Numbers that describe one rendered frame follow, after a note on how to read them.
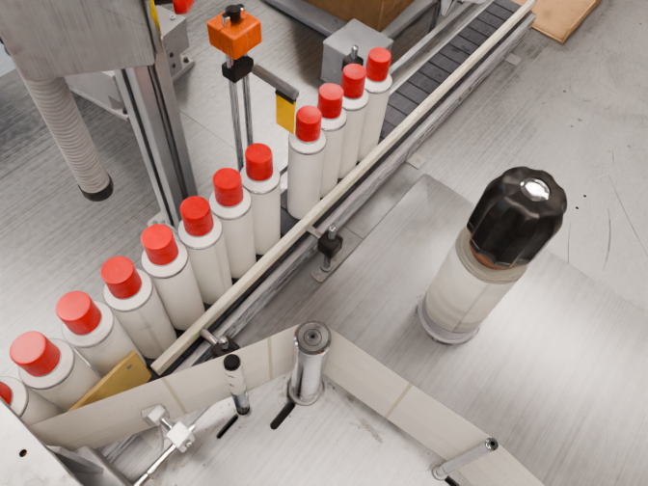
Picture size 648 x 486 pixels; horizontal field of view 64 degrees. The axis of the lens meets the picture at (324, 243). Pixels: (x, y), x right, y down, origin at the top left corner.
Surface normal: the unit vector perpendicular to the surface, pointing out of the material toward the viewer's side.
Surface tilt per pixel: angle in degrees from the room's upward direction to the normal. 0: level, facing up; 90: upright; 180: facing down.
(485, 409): 0
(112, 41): 90
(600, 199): 0
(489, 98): 0
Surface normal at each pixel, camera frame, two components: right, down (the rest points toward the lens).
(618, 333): 0.07, -0.52
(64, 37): 0.28, 0.83
